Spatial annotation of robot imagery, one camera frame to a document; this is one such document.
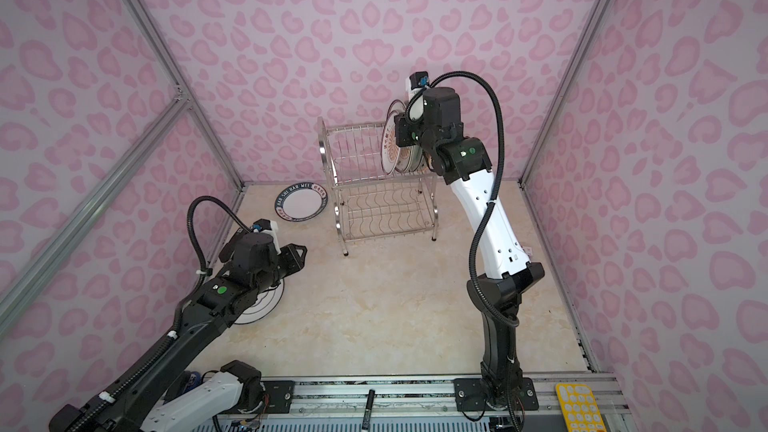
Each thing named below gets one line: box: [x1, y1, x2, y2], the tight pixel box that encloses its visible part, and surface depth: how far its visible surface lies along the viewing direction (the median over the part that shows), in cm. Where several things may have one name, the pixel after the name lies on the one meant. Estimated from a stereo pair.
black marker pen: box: [362, 389, 375, 430], surface depth 73 cm
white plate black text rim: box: [274, 182, 329, 223], surface depth 116 cm
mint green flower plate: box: [409, 145, 423, 172], surface depth 79 cm
